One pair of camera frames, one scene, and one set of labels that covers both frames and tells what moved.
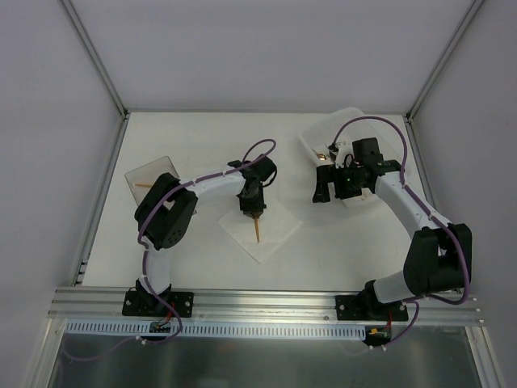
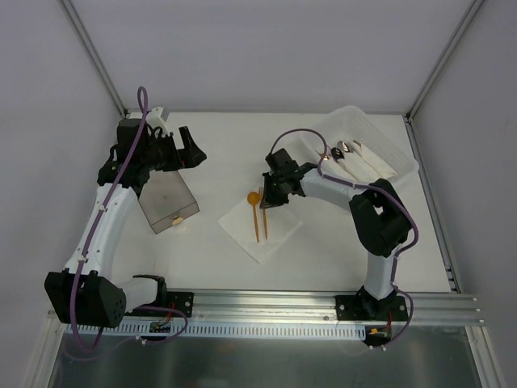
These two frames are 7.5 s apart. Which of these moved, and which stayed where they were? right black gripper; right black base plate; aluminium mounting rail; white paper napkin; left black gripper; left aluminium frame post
Moved: left black gripper; right black gripper
Stayed: white paper napkin; right black base plate; left aluminium frame post; aluminium mounting rail
